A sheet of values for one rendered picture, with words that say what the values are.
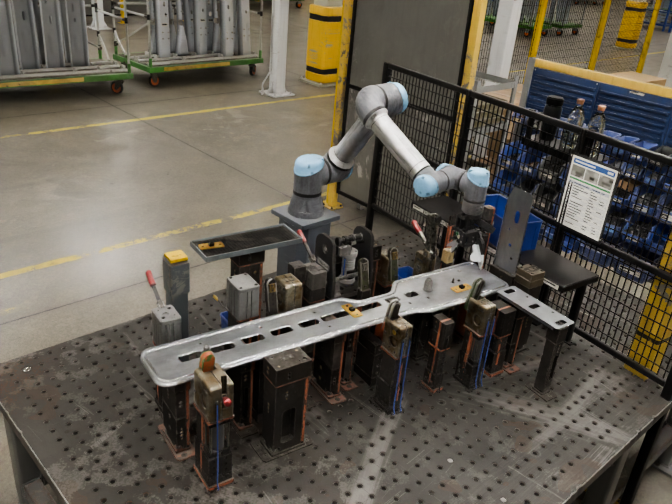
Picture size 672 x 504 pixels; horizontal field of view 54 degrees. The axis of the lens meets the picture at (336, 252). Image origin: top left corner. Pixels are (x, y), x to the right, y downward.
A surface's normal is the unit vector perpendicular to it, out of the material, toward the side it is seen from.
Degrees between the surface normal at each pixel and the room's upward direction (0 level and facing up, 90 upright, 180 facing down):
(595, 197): 90
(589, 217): 90
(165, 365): 0
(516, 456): 0
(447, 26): 90
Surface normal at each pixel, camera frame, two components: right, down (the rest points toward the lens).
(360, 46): -0.76, 0.24
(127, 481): 0.08, -0.89
